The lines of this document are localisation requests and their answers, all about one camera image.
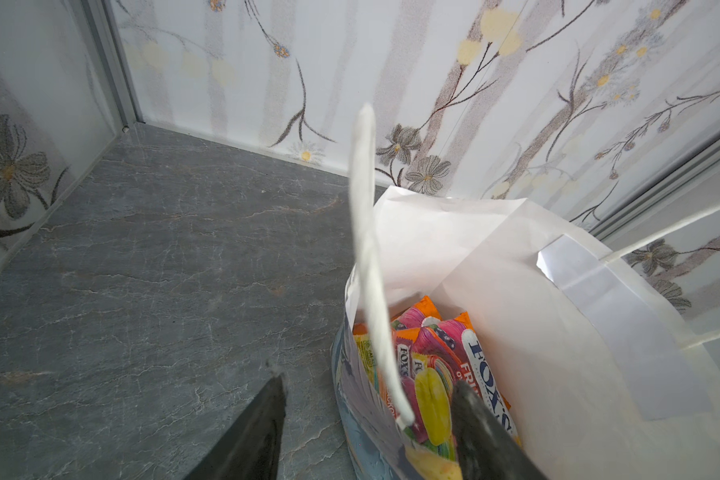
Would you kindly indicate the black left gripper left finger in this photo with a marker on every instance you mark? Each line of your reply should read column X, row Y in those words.
column 251, row 447

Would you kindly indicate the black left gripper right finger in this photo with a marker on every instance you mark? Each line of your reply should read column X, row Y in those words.
column 484, row 449

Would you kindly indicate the floral paper gift bag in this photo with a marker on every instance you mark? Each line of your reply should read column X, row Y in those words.
column 603, row 378

